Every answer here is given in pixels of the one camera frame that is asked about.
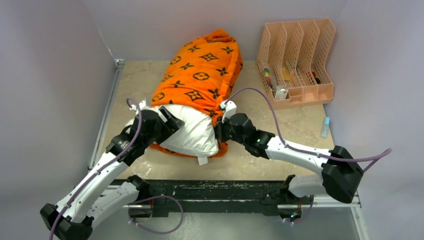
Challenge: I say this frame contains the yellow notepad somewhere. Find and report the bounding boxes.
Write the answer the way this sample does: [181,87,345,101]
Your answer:
[281,67,292,82]

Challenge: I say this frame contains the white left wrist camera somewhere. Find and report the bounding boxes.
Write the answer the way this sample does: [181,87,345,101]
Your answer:
[129,98,151,116]

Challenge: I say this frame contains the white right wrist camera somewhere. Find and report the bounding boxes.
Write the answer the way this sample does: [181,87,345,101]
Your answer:
[219,99,237,123]

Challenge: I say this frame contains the white pillow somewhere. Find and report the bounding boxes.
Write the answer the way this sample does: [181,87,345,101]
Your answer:
[125,104,220,166]

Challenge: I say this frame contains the red black round object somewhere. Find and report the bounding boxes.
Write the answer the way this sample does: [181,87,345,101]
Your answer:
[311,71,321,85]

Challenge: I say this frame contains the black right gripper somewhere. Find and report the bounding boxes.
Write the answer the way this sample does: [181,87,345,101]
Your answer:
[211,113,248,146]

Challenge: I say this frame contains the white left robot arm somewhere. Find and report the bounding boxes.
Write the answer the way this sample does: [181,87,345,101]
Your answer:
[40,106,185,240]

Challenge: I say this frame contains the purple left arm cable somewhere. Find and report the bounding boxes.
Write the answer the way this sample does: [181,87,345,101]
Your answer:
[48,97,143,240]

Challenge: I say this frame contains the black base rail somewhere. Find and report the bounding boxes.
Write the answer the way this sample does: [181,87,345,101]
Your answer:
[128,179,314,219]

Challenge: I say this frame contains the small white red box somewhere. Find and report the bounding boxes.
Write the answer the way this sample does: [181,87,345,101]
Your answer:
[273,85,289,101]

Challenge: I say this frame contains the light blue glue stick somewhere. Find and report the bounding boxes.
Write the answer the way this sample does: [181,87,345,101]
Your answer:
[321,116,330,139]

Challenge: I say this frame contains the set of coloured markers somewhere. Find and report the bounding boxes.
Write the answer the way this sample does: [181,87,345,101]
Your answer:
[263,68,274,90]

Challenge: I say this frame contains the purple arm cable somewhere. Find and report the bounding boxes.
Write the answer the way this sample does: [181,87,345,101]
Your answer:
[48,97,143,240]
[222,87,393,174]

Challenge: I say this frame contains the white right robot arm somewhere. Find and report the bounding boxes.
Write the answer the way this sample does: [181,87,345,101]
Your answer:
[214,113,364,204]

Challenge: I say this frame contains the pink desk file organizer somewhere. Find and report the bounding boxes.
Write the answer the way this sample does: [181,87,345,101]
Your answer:
[256,18,336,109]

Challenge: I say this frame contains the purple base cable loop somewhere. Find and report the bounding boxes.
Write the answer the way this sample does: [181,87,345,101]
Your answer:
[127,195,185,236]

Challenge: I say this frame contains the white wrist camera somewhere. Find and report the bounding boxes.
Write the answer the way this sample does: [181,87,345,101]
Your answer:
[219,99,237,123]
[129,98,151,116]

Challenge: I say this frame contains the aluminium frame rails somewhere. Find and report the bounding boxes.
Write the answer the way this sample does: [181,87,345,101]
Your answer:
[91,60,369,240]

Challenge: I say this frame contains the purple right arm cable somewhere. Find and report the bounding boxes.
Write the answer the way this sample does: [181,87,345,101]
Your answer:
[222,87,393,174]

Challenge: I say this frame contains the orange patterned pillowcase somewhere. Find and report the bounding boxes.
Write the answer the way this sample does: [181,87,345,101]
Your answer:
[151,28,243,158]

